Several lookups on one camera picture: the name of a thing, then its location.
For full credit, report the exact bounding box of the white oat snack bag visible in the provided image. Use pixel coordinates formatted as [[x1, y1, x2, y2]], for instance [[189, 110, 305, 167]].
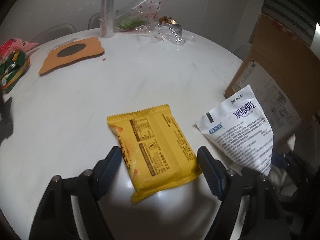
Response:
[[196, 85, 274, 176]]

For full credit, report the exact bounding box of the pink plastic bag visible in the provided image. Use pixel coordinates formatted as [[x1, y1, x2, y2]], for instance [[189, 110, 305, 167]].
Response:
[[1, 38, 39, 57]]

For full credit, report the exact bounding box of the grey chair right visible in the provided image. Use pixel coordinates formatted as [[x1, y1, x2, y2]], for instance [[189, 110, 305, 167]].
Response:
[[233, 44, 252, 61]]

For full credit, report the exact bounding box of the grey chair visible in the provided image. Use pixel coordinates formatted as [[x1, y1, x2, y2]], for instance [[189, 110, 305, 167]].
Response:
[[88, 12, 107, 29], [233, 44, 252, 61], [31, 23, 77, 44]]

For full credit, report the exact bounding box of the crumpled clear wrapper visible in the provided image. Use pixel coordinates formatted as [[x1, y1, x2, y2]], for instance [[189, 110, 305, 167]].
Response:
[[135, 23, 194, 46]]

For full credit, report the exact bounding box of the green snack bag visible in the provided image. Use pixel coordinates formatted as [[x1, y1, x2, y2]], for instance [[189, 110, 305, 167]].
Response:
[[1, 49, 30, 94]]

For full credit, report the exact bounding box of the orange wooden coaster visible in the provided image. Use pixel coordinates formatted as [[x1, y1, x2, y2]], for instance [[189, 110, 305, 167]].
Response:
[[39, 37, 105, 76]]

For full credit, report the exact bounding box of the black phone stand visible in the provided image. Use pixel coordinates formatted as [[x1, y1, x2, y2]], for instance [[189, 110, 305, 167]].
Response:
[[0, 90, 14, 144]]

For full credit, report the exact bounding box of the yellow snack pack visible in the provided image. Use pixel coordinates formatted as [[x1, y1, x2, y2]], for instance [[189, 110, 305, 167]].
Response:
[[107, 105, 202, 204]]

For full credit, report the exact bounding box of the clear plastic tube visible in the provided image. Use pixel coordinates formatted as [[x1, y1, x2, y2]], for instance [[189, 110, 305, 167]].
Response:
[[100, 0, 115, 38]]

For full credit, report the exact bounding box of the grey chair middle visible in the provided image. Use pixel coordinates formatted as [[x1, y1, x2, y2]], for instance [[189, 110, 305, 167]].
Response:
[[88, 12, 107, 29]]

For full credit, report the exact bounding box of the cardboard box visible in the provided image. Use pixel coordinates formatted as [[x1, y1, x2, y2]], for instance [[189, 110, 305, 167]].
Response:
[[225, 14, 319, 145]]

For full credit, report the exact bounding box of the gold foil wrapper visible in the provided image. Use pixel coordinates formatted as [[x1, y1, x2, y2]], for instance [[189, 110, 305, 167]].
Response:
[[159, 16, 182, 28]]

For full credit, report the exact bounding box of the clear bag with greens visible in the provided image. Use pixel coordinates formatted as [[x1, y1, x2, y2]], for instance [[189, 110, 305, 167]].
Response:
[[115, 0, 162, 31]]

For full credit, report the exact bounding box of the grey chair left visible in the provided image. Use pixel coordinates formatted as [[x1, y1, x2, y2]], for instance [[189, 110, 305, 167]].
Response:
[[31, 23, 77, 44]]

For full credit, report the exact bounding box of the striped window blind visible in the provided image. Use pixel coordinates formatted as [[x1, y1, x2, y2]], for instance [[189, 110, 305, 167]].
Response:
[[261, 0, 317, 46]]

